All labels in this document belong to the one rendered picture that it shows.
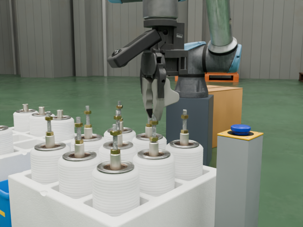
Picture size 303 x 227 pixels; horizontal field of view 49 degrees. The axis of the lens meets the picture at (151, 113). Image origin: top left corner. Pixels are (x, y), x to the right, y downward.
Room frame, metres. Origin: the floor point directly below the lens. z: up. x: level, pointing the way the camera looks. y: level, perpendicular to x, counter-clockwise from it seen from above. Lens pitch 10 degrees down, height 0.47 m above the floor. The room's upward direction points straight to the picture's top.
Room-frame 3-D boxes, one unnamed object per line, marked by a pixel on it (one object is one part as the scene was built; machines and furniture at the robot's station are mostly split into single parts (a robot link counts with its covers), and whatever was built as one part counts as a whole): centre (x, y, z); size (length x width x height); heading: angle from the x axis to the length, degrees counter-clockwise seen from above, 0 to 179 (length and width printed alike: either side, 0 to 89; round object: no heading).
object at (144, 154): (0.73, -0.01, 0.25); 0.08 x 0.08 x 0.01
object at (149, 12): (0.74, -0.02, 0.57); 0.08 x 0.08 x 0.05
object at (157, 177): (0.73, -0.01, 0.16); 0.10 x 0.10 x 0.18
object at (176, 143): (0.82, -0.08, 0.25); 0.08 x 0.08 x 0.01
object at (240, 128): (0.67, -0.18, 0.32); 0.04 x 0.04 x 0.02
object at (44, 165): (0.79, 0.25, 0.16); 0.10 x 0.10 x 0.18
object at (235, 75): (6.73, -1.12, 0.22); 1.27 x 0.92 x 0.44; 73
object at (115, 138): (0.64, 0.07, 0.30); 0.01 x 0.01 x 0.08
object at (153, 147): (0.73, -0.01, 0.26); 0.02 x 0.02 x 0.03
